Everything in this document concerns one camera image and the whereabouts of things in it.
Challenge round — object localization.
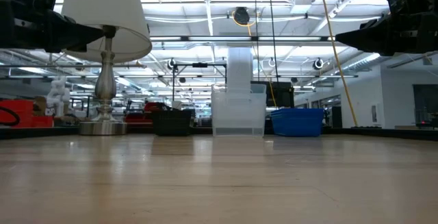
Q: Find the white humanoid figure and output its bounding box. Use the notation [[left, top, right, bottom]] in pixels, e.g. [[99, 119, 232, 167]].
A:
[[47, 75, 72, 117]]

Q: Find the black frame stand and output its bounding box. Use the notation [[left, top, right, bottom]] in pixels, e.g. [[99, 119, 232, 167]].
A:
[[172, 62, 228, 102]]

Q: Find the large red crate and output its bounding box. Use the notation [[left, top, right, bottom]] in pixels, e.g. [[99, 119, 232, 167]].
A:
[[0, 99, 35, 128]]

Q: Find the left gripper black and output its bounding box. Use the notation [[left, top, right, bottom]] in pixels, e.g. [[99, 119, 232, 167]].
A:
[[0, 0, 105, 53]]

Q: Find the yellow hanging cable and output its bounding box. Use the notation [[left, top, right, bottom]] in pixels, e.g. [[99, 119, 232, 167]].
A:
[[318, 0, 359, 128]]

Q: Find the brown cardboard box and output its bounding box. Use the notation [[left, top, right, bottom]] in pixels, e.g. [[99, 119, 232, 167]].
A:
[[33, 95, 48, 116]]

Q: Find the black hose loop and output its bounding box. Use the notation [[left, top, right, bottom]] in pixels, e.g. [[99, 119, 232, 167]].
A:
[[0, 106, 25, 127]]

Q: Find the black reel with orange cord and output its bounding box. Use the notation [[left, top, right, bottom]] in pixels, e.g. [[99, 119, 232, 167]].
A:
[[231, 6, 257, 36]]

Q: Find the white shade silver table lamp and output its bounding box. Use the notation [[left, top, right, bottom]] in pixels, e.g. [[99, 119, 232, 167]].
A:
[[61, 0, 153, 136]]

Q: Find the small red box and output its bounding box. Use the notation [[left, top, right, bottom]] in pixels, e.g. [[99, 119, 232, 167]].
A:
[[32, 115, 55, 128]]

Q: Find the grey horizontal crossbar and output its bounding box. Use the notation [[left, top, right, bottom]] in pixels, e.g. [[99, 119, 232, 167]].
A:
[[81, 35, 338, 44]]

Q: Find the red tool case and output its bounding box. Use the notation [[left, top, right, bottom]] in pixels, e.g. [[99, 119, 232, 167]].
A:
[[143, 101, 162, 112]]

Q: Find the silver ventilation duct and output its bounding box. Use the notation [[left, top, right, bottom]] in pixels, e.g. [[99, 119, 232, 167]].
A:
[[340, 53, 391, 73]]

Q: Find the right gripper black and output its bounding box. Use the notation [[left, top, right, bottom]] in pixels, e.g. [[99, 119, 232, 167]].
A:
[[335, 10, 438, 56]]

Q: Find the black table edge rail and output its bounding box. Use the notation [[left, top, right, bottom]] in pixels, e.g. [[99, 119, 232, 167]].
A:
[[0, 125, 438, 140]]

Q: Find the flat red case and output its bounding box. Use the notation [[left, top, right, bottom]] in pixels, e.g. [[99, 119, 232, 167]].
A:
[[125, 112, 154, 125]]

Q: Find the black hanging cable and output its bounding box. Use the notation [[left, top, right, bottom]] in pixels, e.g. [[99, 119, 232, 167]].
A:
[[266, 0, 281, 85]]

